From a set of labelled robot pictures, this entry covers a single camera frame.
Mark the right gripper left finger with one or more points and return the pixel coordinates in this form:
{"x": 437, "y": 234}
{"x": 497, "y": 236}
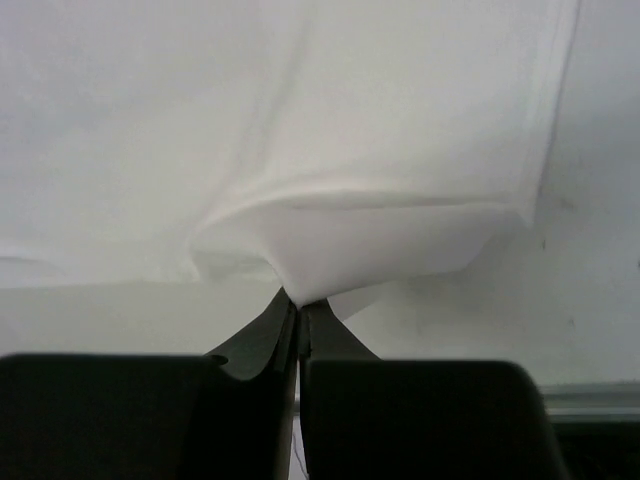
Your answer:
{"x": 226, "y": 414}

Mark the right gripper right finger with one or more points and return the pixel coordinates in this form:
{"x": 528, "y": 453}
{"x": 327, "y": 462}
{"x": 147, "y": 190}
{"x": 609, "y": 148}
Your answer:
{"x": 363, "y": 417}

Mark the white Coca-Cola print t-shirt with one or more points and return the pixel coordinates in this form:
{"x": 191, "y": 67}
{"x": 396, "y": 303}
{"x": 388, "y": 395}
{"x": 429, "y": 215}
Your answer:
{"x": 333, "y": 145}

